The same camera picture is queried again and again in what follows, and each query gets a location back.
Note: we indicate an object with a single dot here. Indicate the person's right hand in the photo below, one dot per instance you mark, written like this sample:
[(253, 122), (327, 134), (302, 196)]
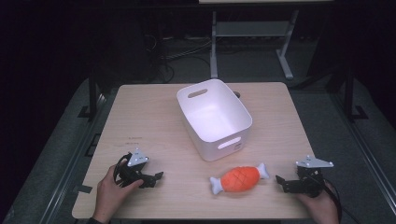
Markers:
[(325, 207)]

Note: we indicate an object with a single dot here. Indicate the orange plush meat toy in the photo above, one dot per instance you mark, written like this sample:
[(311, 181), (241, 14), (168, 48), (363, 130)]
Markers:
[(239, 179)]

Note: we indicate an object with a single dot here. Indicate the grey metal frame table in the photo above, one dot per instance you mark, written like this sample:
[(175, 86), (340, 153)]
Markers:
[(249, 28)]

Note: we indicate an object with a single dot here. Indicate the small dark round object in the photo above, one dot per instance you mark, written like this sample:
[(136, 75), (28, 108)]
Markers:
[(237, 94)]

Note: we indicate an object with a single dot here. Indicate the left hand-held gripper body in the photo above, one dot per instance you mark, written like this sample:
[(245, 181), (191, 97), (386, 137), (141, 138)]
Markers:
[(137, 159)]

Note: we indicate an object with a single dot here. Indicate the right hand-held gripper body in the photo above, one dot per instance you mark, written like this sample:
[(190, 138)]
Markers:
[(311, 180)]

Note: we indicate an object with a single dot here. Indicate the grey tape strip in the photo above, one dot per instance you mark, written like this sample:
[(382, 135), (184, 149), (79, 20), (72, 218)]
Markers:
[(83, 188)]

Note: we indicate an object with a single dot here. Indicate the metal floor rail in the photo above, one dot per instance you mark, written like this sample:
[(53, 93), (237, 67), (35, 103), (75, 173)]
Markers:
[(364, 149), (73, 155)]

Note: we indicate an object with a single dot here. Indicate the person's left hand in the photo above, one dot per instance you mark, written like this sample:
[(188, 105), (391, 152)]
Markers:
[(109, 193)]

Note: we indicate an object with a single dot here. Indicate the black metal post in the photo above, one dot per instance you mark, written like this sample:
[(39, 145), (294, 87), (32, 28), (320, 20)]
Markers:
[(349, 93), (92, 96)]

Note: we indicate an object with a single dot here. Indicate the white plastic basket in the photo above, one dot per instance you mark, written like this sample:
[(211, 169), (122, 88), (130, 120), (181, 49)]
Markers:
[(214, 121)]

